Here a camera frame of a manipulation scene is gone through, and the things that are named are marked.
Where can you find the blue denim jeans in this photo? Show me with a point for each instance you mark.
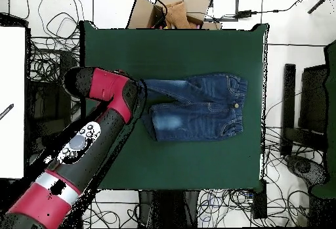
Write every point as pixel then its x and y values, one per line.
pixel 204 113

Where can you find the dark green cloth sheet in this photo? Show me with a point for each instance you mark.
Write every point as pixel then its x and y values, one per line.
pixel 331 134

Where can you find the black strip with white print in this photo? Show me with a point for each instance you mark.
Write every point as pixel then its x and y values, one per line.
pixel 6 111

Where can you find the brown cardboard box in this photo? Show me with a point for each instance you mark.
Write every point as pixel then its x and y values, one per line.
pixel 141 13

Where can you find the dark metal frame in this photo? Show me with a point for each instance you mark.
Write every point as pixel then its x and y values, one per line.
pixel 237 3

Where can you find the black table leg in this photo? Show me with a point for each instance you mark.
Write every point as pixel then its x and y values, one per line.
pixel 260 202

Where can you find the black flat panel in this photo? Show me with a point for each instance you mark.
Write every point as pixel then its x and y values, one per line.
pixel 313 100

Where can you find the black upright post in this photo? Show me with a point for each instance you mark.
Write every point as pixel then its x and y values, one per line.
pixel 288 103

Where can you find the black equipment rack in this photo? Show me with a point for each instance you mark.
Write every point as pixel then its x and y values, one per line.
pixel 44 108

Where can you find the dark green table cloth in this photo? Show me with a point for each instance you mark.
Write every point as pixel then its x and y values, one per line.
pixel 210 160

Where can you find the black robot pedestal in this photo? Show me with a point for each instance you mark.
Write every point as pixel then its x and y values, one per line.
pixel 168 208

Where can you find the white board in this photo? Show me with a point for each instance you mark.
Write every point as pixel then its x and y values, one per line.
pixel 11 95

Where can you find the tan cloth in box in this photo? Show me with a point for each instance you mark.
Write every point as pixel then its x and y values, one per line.
pixel 177 15

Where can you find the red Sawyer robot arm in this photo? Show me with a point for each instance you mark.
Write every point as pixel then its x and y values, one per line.
pixel 78 160

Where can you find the black power adapter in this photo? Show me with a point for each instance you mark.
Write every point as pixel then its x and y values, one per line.
pixel 245 13

